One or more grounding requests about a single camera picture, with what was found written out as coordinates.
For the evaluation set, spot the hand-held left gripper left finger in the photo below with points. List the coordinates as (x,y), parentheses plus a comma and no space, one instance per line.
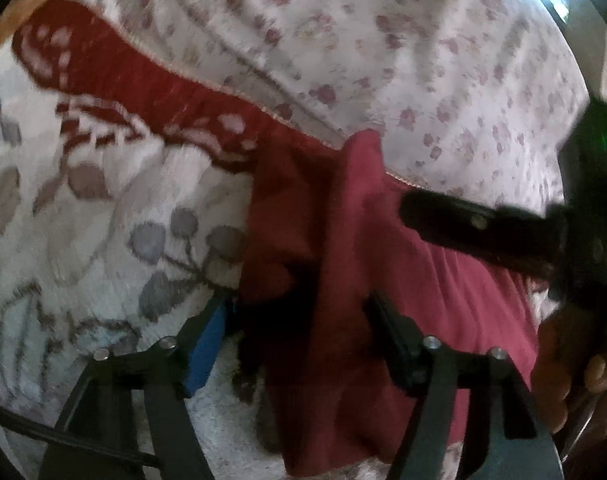
(206,355)

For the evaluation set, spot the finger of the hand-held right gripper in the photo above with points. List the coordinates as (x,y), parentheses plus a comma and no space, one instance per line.
(463,227)

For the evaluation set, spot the plush floral blanket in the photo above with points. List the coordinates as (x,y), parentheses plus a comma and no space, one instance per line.
(83,210)

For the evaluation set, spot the floral white pillow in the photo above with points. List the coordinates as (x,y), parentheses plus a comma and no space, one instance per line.
(358,50)

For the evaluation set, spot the person's right hand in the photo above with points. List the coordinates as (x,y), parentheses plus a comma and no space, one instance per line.
(558,360)

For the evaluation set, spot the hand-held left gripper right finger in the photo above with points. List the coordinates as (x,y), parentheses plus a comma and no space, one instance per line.
(394,341)

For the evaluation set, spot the maroon sweatshirt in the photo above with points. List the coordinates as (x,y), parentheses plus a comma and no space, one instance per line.
(343,240)

